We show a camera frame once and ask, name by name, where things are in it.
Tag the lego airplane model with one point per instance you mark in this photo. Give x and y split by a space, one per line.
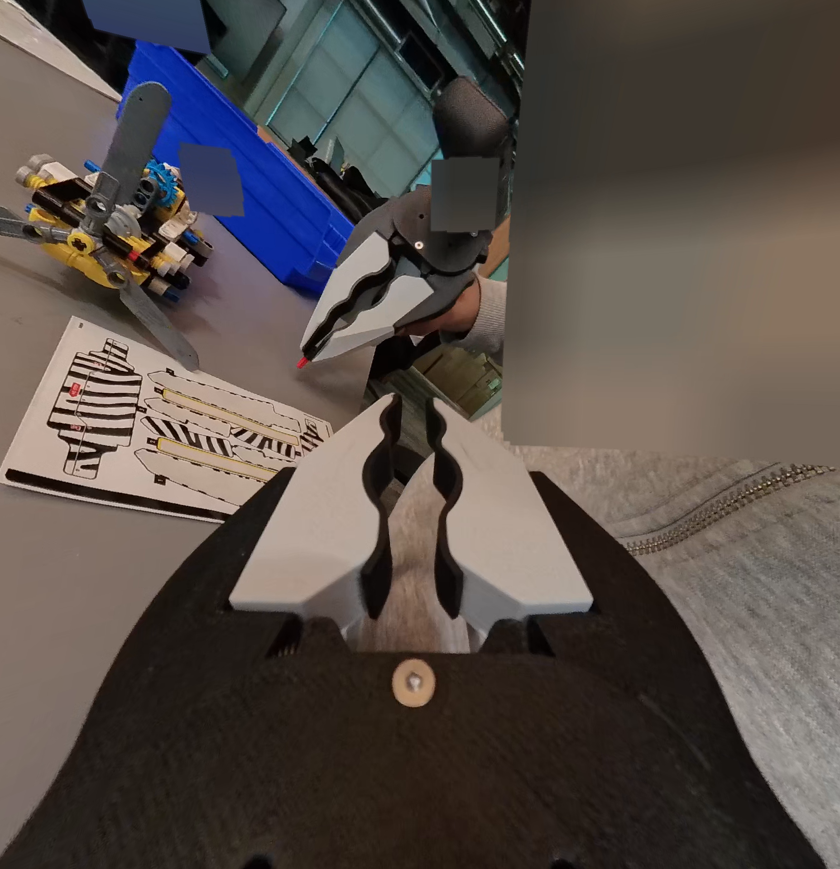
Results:
121 224

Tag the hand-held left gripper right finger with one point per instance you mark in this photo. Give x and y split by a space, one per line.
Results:
521 543

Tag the person's right forearm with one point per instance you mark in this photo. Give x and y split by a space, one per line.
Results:
489 312

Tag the black office chair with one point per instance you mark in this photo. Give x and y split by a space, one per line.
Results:
471 115

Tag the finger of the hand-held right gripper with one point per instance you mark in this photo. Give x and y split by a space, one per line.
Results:
355 271
386 312

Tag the person's right hand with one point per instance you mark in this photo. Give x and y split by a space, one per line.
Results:
464 316

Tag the person's grey zip hoodie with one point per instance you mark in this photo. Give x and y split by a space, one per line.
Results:
766 611

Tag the blue plastic bin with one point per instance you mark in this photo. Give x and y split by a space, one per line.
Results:
270 203

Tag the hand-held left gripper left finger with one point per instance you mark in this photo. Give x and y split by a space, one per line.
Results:
291 543

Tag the black bag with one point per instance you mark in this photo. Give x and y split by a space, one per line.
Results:
345 183

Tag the zebra striped sticker sheet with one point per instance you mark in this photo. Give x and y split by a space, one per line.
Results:
107 400

